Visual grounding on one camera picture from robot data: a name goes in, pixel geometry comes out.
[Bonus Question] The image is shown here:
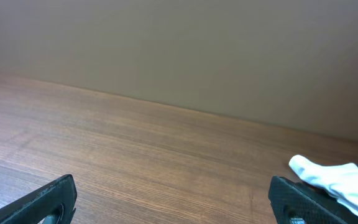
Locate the white t-shirt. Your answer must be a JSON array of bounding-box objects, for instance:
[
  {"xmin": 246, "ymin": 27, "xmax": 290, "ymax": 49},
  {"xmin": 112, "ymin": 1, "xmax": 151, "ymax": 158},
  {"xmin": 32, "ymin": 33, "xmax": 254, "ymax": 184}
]
[{"xmin": 288, "ymin": 155, "xmax": 358, "ymax": 216}]

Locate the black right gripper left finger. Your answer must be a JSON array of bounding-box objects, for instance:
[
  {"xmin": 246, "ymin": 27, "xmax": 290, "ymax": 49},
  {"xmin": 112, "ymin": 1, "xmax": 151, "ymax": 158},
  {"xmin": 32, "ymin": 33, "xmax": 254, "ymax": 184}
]
[{"xmin": 0, "ymin": 174, "xmax": 77, "ymax": 224}]

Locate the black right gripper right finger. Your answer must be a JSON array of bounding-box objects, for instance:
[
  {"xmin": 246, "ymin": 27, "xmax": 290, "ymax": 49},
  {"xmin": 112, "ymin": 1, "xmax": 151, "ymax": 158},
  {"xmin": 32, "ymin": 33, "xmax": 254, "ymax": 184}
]
[{"xmin": 268, "ymin": 175, "xmax": 358, "ymax": 224}]

